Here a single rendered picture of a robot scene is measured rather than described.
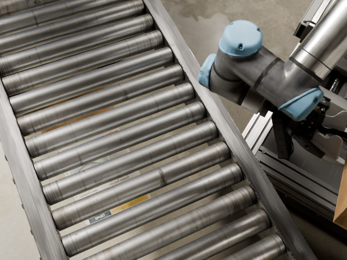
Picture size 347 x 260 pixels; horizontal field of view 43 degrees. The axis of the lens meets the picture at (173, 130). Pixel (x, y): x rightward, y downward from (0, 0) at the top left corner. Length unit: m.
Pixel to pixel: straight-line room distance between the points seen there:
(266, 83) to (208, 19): 1.62
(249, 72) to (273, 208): 0.37
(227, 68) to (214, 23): 1.55
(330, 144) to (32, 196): 0.65
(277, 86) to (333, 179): 1.08
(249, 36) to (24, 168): 0.59
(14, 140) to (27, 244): 0.81
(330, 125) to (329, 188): 0.83
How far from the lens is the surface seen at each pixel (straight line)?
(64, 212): 1.02
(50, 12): 1.33
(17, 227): 1.88
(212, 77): 0.92
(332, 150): 0.92
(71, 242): 1.00
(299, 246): 1.06
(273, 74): 0.82
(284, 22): 2.53
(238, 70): 0.84
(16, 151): 1.09
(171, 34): 1.27
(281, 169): 1.77
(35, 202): 1.04
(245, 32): 0.83
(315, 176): 1.83
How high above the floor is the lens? 1.76
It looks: 62 degrees down
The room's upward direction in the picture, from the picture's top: 12 degrees clockwise
